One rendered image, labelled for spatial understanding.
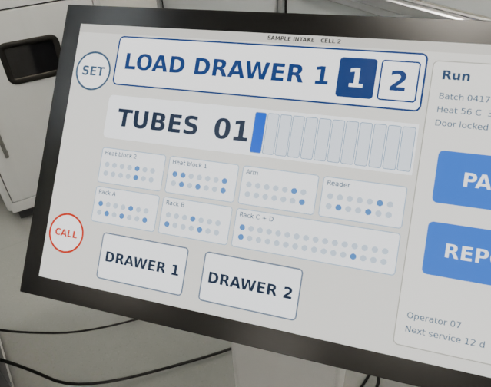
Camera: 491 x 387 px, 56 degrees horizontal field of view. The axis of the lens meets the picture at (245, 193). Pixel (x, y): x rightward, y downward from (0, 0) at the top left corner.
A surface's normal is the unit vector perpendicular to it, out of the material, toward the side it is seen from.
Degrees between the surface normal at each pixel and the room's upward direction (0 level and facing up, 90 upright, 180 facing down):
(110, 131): 50
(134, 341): 0
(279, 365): 90
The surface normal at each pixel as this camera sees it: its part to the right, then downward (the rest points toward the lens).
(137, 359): -0.05, -0.80
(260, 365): -0.29, 0.58
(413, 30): -0.26, -0.07
